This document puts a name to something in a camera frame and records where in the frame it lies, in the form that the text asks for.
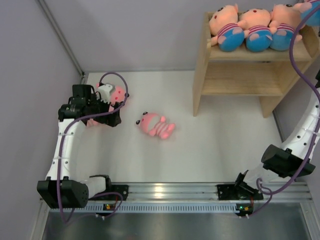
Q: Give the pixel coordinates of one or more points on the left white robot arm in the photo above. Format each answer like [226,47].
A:
[60,189]

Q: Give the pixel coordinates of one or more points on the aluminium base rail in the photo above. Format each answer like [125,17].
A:
[201,197]

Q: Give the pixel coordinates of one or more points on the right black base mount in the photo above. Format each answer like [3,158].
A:
[227,192]

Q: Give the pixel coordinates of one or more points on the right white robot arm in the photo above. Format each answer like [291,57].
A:
[289,161]

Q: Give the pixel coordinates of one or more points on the boy doll shelved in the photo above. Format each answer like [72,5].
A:
[225,30]
[255,24]

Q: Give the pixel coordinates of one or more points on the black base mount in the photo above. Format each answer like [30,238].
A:
[109,193]
[227,192]

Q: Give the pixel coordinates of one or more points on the wooden two-tier shelf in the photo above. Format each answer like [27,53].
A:
[268,74]

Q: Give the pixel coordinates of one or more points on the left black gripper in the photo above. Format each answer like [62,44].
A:
[111,119]

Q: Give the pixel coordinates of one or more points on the pink striped plush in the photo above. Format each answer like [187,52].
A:
[154,124]
[91,123]
[118,96]

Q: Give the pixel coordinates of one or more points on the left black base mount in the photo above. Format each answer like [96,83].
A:
[109,193]

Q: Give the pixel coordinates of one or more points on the boy doll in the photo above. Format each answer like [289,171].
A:
[305,8]

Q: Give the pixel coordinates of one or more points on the boy doll back corner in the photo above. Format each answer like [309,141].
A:
[285,19]

